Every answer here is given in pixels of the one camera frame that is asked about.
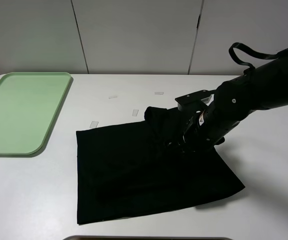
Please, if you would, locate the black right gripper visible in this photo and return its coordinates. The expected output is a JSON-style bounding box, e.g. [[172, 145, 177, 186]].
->
[[165, 110, 225, 153]]

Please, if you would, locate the black short sleeve shirt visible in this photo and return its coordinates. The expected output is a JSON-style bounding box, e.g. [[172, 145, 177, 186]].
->
[[76, 107, 244, 225]]

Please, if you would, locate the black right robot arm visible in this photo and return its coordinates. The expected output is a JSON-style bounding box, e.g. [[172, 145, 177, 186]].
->
[[166, 42, 288, 152]]

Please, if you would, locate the light green plastic tray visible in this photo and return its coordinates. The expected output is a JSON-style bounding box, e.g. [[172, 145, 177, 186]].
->
[[0, 72, 73, 156]]

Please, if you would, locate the clear tape strip left centre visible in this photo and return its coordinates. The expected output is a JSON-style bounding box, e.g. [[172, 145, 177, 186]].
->
[[132, 109, 139, 117]]

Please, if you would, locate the clear tape strip near shirt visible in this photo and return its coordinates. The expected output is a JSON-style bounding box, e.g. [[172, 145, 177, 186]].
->
[[90, 121, 99, 129]]

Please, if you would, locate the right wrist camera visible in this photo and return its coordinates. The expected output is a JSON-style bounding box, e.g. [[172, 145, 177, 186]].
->
[[175, 90, 215, 112]]

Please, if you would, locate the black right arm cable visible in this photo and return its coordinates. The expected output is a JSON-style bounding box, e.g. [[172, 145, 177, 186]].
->
[[228, 42, 288, 73]]

